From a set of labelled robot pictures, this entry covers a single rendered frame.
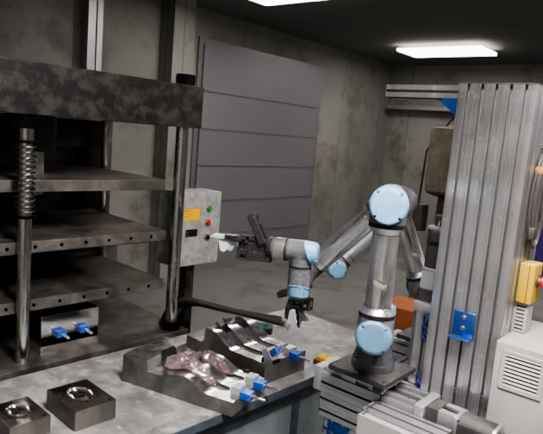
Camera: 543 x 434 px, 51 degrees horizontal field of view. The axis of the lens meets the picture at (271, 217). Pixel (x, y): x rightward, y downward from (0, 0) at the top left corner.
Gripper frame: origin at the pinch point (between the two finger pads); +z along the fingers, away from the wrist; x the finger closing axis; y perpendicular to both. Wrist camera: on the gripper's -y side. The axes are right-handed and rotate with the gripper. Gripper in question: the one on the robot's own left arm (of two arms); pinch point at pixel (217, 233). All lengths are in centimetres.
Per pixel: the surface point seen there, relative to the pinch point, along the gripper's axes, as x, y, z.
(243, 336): 61, 47, 3
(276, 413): 48, 74, -18
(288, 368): 53, 56, -20
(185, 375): 14, 55, 11
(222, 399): 11, 59, -5
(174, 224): 76, 2, 49
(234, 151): 523, -81, 169
